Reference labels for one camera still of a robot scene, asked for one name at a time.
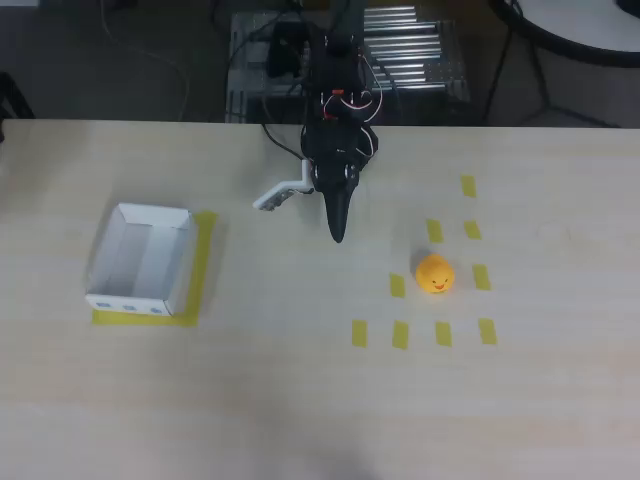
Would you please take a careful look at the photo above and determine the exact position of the yellow rubber duck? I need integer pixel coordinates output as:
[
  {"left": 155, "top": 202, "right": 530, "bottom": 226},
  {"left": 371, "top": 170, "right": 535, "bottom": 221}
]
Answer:
[{"left": 415, "top": 253, "right": 456, "bottom": 296}]

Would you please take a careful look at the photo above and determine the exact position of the yellow tape square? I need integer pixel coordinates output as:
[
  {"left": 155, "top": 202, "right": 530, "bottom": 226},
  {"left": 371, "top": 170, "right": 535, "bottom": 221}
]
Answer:
[{"left": 91, "top": 210, "right": 219, "bottom": 330}]

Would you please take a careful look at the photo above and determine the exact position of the white open cardboard box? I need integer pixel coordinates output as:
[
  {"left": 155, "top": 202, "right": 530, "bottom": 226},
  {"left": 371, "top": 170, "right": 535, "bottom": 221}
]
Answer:
[{"left": 83, "top": 202, "right": 195, "bottom": 319}]

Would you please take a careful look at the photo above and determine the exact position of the metal roller conveyor rack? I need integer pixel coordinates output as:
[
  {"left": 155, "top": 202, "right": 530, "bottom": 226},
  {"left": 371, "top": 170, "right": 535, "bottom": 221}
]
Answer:
[{"left": 225, "top": 4, "right": 474, "bottom": 125}]

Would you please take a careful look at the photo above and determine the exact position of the round white table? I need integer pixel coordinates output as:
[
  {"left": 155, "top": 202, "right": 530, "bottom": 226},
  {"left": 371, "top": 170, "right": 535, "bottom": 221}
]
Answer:
[{"left": 488, "top": 0, "right": 640, "bottom": 69}]

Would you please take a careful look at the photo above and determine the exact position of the black chair part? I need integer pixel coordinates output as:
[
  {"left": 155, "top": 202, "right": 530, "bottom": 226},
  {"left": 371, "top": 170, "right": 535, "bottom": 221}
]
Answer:
[{"left": 0, "top": 71, "right": 37, "bottom": 121}]

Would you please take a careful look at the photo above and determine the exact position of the black camera cable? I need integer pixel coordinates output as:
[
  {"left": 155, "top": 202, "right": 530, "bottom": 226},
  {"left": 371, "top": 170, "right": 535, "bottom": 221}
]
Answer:
[{"left": 260, "top": 123, "right": 307, "bottom": 162}]

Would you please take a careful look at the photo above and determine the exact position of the white floor cable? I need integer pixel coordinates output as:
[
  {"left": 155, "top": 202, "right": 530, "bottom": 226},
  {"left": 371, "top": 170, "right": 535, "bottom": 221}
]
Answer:
[{"left": 98, "top": 0, "right": 193, "bottom": 122}]

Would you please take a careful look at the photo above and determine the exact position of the black table leg frame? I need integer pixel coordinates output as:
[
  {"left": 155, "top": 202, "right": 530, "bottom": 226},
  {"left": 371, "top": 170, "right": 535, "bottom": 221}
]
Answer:
[{"left": 480, "top": 19, "right": 624, "bottom": 129}]

